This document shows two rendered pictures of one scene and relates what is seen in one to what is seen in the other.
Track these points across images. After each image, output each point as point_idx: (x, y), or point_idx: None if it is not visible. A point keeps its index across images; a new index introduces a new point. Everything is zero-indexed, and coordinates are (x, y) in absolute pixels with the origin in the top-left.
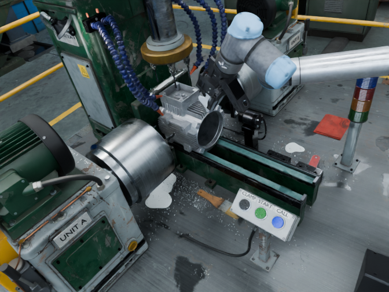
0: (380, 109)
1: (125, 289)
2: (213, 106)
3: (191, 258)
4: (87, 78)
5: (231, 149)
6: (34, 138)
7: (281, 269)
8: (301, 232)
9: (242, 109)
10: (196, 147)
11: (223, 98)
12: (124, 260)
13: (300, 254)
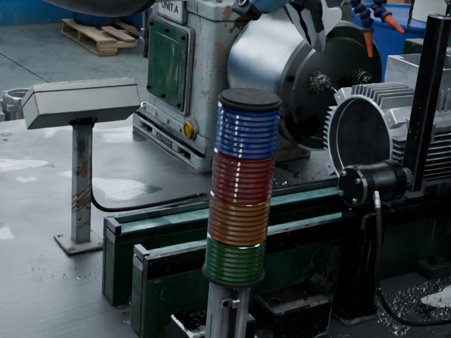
0: None
1: (149, 153)
2: (296, 22)
3: (147, 196)
4: None
5: (332, 214)
6: None
7: (45, 249)
8: (86, 291)
9: (234, 1)
10: (325, 141)
11: (315, 27)
12: (182, 142)
13: (47, 273)
